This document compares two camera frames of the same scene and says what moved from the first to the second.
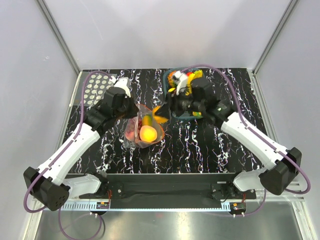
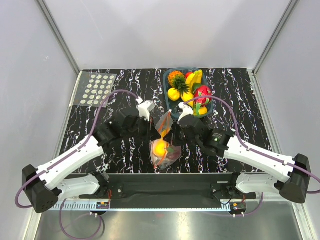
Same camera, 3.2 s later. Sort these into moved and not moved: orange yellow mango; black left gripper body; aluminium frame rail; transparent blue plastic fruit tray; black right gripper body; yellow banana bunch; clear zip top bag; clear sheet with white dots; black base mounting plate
Moved: orange yellow mango; black right gripper body; clear zip top bag; black left gripper body
Not moved: black base mounting plate; yellow banana bunch; aluminium frame rail; clear sheet with white dots; transparent blue plastic fruit tray
